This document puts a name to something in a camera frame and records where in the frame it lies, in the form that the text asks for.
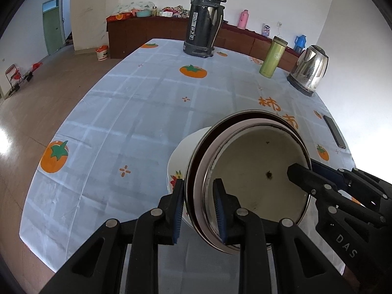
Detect floral food cover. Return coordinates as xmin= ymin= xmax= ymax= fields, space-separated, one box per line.
xmin=116 ymin=1 xmax=156 ymax=15

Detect floral cloth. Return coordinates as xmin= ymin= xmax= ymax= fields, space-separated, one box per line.
xmin=162 ymin=5 xmax=191 ymax=19

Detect white plate with red flowers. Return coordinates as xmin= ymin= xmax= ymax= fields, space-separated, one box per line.
xmin=167 ymin=127 xmax=212 ymax=230

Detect black smartphone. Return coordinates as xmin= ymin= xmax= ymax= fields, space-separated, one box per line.
xmin=323 ymin=115 xmax=346 ymax=149

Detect large black thermos jug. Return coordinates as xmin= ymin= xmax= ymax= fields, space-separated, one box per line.
xmin=183 ymin=0 xmax=227 ymax=59

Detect persimmon printed tablecloth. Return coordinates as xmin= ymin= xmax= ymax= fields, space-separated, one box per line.
xmin=18 ymin=38 xmax=356 ymax=294

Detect green door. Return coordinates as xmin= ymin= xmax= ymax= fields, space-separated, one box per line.
xmin=42 ymin=0 xmax=65 ymax=56

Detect cream enamel bowl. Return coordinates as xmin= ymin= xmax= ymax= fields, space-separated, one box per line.
xmin=196 ymin=117 xmax=309 ymax=247

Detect brown wooden sideboard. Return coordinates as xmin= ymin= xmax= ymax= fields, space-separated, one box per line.
xmin=106 ymin=15 xmax=302 ymax=71

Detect stainless steel electric kettle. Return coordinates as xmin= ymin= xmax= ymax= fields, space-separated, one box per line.
xmin=287 ymin=45 xmax=329 ymax=96

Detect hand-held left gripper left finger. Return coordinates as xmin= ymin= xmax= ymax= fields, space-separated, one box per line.
xmin=40 ymin=178 xmax=186 ymax=294

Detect green tumbler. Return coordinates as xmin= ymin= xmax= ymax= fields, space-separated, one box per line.
xmin=259 ymin=36 xmax=288 ymax=78

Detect red folding chair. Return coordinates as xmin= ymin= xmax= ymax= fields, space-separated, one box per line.
xmin=5 ymin=64 xmax=25 ymax=91

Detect orange printed box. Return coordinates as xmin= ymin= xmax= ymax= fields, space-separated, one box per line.
xmin=106 ymin=12 xmax=134 ymax=23

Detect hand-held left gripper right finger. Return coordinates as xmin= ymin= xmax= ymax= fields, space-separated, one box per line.
xmin=213 ymin=178 xmax=346 ymax=294

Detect stainless steel bowl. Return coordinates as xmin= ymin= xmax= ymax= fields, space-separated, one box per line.
xmin=185 ymin=110 xmax=314 ymax=255

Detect white plastic bucket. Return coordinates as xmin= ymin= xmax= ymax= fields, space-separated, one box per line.
xmin=96 ymin=45 xmax=110 ymax=62

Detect pink thermos flask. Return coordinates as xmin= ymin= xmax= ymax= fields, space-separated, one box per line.
xmin=238 ymin=9 xmax=249 ymax=30

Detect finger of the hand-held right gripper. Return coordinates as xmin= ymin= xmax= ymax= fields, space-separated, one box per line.
xmin=287 ymin=163 xmax=388 ymax=229
xmin=312 ymin=161 xmax=392 ymax=218

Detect blue thermos flask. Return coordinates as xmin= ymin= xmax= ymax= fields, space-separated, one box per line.
xmin=293 ymin=35 xmax=307 ymax=54

